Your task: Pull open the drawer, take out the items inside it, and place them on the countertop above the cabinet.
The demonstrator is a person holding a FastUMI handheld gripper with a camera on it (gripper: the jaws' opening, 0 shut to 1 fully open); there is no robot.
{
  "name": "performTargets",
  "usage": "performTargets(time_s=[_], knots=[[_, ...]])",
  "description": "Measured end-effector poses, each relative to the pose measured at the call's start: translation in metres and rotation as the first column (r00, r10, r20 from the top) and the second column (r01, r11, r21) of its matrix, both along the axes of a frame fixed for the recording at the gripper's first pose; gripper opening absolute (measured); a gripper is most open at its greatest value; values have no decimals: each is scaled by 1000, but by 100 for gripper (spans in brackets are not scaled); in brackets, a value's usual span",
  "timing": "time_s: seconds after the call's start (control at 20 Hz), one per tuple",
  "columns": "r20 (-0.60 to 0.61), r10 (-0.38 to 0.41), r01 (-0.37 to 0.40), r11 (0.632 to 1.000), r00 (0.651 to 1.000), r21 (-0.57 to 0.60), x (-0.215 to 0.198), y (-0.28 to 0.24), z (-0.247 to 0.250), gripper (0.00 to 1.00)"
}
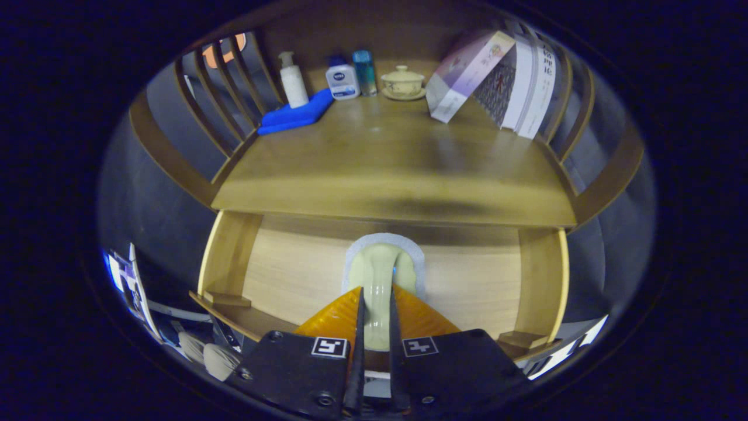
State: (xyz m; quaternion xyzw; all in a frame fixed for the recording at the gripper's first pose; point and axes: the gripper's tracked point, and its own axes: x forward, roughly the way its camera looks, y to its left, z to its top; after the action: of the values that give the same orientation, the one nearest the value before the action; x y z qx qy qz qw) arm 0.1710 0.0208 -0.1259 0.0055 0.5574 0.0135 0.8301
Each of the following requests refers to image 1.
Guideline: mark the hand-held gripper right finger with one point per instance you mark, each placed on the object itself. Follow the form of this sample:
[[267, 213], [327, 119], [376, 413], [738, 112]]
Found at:
[[397, 362]]

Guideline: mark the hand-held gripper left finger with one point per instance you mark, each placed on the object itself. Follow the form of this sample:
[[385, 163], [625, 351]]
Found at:
[[356, 362]]

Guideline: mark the wooden drawer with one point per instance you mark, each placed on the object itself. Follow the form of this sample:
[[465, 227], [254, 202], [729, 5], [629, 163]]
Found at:
[[292, 275]]

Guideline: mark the wooden countertop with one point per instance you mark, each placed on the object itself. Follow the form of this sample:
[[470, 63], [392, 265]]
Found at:
[[380, 164]]

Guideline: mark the wooden cabinet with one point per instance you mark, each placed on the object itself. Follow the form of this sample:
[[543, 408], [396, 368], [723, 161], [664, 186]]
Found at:
[[169, 158]]

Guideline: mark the person's white shoe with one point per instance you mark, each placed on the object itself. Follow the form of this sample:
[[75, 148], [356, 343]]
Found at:
[[222, 362], [190, 348]]

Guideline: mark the white panel black marks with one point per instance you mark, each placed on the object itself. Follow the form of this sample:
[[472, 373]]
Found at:
[[570, 348]]

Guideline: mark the blue folded cloth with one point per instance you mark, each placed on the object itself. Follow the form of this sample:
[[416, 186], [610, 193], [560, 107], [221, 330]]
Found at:
[[292, 116]]

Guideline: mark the beige lidded teacup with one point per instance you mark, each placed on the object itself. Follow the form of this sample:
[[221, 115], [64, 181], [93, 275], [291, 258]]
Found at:
[[403, 83]]

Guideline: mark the white bottle blue cap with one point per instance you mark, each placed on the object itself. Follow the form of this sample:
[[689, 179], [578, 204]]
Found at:
[[343, 82]]

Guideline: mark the white pump bottle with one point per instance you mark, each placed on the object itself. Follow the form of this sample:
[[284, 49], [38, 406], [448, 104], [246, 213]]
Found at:
[[294, 85]]

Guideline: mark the teal bottle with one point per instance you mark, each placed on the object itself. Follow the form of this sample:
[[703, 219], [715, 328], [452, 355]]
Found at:
[[366, 73]]

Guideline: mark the white book patterned cover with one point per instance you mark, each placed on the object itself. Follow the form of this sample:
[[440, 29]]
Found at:
[[499, 90]]

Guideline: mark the white purple book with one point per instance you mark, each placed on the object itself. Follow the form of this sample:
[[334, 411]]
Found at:
[[464, 76]]

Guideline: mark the white book black lettering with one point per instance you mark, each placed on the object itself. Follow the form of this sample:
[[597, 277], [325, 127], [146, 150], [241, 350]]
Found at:
[[540, 88]]

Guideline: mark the wall poster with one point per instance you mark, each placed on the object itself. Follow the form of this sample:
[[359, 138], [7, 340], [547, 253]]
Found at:
[[120, 275]]

